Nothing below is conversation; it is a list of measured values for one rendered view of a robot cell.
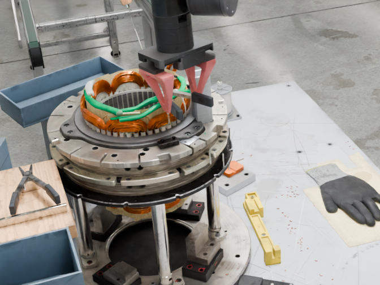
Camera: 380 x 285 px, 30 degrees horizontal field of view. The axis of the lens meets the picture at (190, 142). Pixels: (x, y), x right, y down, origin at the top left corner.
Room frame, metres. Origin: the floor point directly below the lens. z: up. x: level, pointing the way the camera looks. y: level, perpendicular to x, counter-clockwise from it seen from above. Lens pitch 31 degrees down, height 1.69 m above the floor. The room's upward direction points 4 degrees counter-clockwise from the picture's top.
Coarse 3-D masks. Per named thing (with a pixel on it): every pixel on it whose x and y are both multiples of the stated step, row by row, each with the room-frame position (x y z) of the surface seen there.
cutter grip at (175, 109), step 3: (171, 105) 0.98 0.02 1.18; (174, 105) 0.97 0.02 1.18; (177, 105) 0.97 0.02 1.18; (171, 108) 0.98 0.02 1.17; (174, 108) 0.97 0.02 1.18; (177, 108) 0.96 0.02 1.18; (171, 111) 0.98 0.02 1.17; (174, 111) 0.97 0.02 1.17; (177, 111) 0.96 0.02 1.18; (180, 111) 0.95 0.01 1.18; (174, 114) 0.97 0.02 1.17; (177, 114) 0.96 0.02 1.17; (180, 114) 0.95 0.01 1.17; (177, 117) 0.96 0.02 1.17; (180, 117) 0.95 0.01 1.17
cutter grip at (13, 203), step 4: (12, 192) 0.89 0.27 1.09; (16, 192) 0.89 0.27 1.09; (12, 196) 0.88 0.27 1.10; (16, 196) 0.88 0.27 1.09; (12, 200) 0.87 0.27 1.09; (16, 200) 0.88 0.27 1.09; (12, 204) 0.86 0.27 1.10; (16, 204) 0.87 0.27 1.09; (12, 208) 0.86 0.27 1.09; (16, 208) 0.87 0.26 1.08; (12, 212) 0.86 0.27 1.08
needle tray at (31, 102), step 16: (80, 64) 1.43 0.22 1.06; (96, 64) 1.45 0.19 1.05; (112, 64) 1.41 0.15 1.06; (32, 80) 1.36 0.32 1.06; (48, 80) 1.38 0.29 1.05; (64, 80) 1.40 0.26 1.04; (80, 80) 1.42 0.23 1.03; (0, 96) 1.31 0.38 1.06; (16, 96) 1.34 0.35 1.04; (32, 96) 1.36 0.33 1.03; (48, 96) 1.36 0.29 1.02; (64, 96) 1.29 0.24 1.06; (16, 112) 1.25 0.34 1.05; (32, 112) 1.24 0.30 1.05; (48, 112) 1.26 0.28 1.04; (48, 144) 1.34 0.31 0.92
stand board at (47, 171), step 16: (0, 176) 0.99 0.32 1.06; (16, 176) 0.99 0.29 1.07; (48, 176) 0.98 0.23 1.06; (0, 192) 0.94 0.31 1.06; (32, 192) 0.93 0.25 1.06; (64, 192) 0.93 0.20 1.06; (0, 208) 0.90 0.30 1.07; (32, 208) 0.89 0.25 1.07; (16, 224) 0.85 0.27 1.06; (32, 224) 0.85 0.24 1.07; (48, 224) 0.85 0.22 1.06; (64, 224) 0.84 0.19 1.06; (0, 240) 0.82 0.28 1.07
